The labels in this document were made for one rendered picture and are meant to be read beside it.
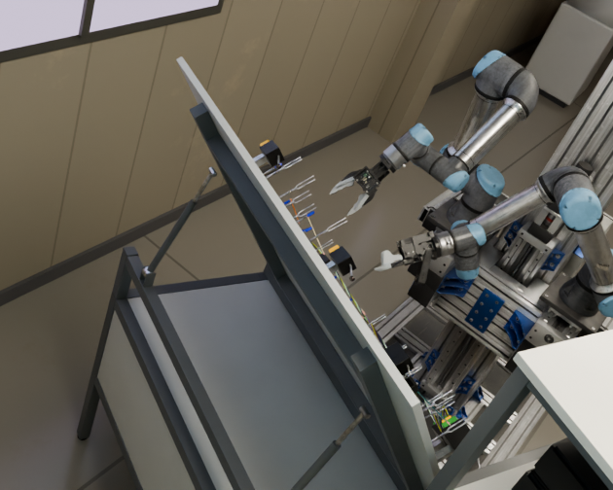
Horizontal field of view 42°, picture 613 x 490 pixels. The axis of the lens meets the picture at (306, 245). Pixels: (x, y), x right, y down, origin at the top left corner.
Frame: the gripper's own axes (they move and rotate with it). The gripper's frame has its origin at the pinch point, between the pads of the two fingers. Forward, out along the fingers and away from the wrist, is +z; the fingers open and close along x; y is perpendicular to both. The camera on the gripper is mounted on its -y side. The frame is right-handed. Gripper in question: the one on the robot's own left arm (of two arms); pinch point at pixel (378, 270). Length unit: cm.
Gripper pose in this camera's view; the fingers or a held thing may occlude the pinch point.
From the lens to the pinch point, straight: 254.3
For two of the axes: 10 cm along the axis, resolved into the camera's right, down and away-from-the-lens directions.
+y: -2.8, -9.6, 0.5
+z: -9.6, 2.8, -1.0
